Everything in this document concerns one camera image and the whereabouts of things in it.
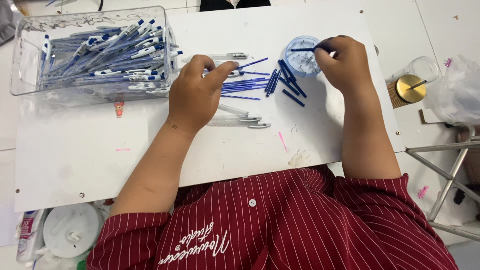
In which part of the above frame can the person's left hand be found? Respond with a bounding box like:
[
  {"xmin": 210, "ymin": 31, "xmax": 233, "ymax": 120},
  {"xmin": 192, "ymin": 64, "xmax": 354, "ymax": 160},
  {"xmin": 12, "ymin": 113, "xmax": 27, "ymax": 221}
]
[{"xmin": 167, "ymin": 54, "xmax": 239, "ymax": 136}]

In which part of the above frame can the person's right hand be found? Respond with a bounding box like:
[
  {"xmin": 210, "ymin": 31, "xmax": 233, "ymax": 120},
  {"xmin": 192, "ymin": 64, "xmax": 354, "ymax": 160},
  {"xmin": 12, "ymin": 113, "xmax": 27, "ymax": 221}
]
[{"xmin": 313, "ymin": 35, "xmax": 371, "ymax": 95}]

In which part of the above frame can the clear pen barrel white clip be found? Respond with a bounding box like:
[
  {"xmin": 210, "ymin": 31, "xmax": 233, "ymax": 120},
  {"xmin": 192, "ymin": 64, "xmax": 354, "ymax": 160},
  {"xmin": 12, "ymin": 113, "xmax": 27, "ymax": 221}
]
[
  {"xmin": 218, "ymin": 104, "xmax": 250, "ymax": 118},
  {"xmin": 207, "ymin": 120, "xmax": 272, "ymax": 129},
  {"xmin": 182, "ymin": 52, "xmax": 249, "ymax": 64},
  {"xmin": 206, "ymin": 115, "xmax": 263, "ymax": 124},
  {"xmin": 202, "ymin": 69, "xmax": 245, "ymax": 78}
]

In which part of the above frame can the heap of small metal springs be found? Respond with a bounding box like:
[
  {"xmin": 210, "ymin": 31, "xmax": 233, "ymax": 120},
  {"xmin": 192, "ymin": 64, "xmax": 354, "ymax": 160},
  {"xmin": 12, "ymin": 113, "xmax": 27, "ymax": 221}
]
[{"xmin": 296, "ymin": 50, "xmax": 320, "ymax": 74}]

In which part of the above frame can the bundle of thin blue refills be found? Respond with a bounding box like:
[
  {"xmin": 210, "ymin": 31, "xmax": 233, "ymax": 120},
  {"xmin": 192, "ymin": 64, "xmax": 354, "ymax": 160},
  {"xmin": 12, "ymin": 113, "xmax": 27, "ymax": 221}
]
[{"xmin": 220, "ymin": 57, "xmax": 271, "ymax": 101}]

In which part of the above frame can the round blue plastic dish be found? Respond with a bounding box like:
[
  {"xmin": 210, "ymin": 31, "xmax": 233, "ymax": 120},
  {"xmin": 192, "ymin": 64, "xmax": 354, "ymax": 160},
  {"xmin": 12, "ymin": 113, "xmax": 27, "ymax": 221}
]
[{"xmin": 284, "ymin": 35, "xmax": 323, "ymax": 78}]

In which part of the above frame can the group of dark blue tubes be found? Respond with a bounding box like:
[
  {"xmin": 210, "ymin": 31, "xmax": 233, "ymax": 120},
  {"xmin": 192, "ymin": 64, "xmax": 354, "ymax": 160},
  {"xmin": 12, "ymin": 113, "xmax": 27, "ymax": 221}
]
[{"xmin": 264, "ymin": 59, "xmax": 308, "ymax": 107}]

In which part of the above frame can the gold lid woven tumbler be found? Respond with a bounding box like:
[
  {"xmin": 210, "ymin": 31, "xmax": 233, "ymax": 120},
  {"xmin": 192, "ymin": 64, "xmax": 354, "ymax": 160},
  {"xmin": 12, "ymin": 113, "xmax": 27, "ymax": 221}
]
[{"xmin": 386, "ymin": 74, "xmax": 427, "ymax": 109}]

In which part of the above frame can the clear plastic cup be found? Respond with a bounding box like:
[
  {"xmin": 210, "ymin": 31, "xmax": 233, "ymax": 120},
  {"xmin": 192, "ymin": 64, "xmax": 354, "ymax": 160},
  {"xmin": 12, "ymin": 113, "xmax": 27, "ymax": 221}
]
[{"xmin": 385, "ymin": 56, "xmax": 440, "ymax": 85}]

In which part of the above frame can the pile of blue white pens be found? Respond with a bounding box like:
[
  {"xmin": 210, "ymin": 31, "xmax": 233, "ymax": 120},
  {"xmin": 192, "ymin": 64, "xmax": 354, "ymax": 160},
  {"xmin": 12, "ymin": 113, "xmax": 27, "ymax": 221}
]
[{"xmin": 39, "ymin": 19, "xmax": 184, "ymax": 94}]

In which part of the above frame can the black fabric item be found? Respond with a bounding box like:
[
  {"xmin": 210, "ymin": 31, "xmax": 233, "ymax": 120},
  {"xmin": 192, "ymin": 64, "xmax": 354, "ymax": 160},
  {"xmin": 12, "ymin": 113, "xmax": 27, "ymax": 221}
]
[{"xmin": 199, "ymin": 0, "xmax": 271, "ymax": 12}]

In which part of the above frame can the clear plastic bag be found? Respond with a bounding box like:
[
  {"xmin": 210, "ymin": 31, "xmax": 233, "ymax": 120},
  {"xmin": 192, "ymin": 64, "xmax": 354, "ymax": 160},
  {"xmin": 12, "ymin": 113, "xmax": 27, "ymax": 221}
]
[{"xmin": 427, "ymin": 55, "xmax": 480, "ymax": 125}]

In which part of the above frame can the brown bag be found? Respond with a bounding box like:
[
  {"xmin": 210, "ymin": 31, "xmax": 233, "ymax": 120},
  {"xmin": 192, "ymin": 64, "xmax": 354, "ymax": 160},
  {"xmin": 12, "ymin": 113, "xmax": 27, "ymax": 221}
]
[{"xmin": 456, "ymin": 127, "xmax": 480, "ymax": 185}]

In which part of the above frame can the maroon striped shirt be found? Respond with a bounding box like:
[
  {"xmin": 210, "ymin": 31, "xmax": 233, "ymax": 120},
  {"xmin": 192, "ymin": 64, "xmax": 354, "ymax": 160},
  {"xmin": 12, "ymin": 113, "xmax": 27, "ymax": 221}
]
[{"xmin": 86, "ymin": 165, "xmax": 460, "ymax": 270}]

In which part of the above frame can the clear plastic bin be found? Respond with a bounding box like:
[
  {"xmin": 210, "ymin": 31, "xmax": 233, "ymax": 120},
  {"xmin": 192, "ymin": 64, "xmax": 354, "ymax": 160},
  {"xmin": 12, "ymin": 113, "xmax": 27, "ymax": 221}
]
[{"xmin": 10, "ymin": 5, "xmax": 179, "ymax": 108}]

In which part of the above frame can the round white lid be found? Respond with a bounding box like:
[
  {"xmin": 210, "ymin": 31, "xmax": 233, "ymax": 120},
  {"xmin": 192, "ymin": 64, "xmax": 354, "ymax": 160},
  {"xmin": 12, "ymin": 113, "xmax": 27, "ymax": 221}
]
[{"xmin": 43, "ymin": 202, "xmax": 104, "ymax": 259}]

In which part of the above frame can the grey cloth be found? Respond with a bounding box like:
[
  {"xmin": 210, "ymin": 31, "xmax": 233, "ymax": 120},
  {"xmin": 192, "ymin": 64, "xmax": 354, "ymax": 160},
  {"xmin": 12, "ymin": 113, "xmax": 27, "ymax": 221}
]
[{"xmin": 0, "ymin": 0, "xmax": 24, "ymax": 46}]

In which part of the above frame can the white tube bottle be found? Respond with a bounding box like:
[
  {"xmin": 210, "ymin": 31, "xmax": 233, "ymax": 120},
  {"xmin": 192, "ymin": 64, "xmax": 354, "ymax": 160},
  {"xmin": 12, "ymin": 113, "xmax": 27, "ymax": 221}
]
[{"xmin": 16, "ymin": 209, "xmax": 49, "ymax": 263}]

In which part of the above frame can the metal frame stool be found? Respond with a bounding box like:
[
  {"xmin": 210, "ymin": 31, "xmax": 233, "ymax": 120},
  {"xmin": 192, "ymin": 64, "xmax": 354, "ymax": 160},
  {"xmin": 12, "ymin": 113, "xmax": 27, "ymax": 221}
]
[{"xmin": 405, "ymin": 123, "xmax": 480, "ymax": 241}]

